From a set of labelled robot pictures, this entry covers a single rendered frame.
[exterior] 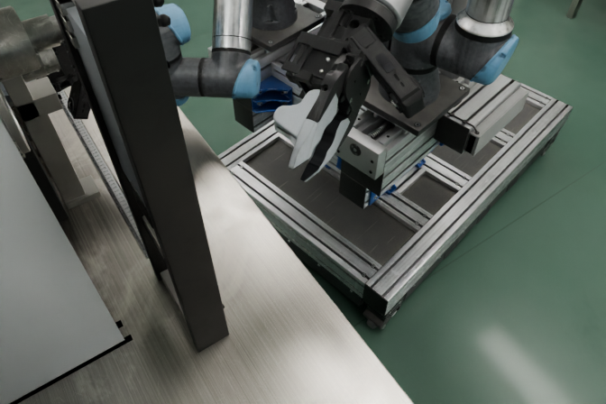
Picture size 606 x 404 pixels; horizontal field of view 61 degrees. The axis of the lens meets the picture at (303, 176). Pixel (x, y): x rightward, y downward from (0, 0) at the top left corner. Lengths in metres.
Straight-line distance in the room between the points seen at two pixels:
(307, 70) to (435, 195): 1.37
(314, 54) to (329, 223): 1.23
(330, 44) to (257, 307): 0.42
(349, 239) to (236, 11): 0.96
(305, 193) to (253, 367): 1.16
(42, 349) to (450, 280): 1.48
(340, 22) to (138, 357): 0.54
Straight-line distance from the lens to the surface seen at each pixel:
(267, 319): 0.81
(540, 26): 3.43
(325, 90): 0.56
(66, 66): 0.95
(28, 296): 0.69
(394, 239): 1.77
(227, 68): 1.00
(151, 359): 0.81
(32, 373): 0.81
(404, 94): 0.57
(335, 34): 0.63
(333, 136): 0.60
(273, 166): 1.96
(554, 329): 1.99
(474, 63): 1.15
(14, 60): 0.57
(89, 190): 1.02
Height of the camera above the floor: 1.62
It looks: 47 degrees down
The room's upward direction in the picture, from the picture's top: straight up
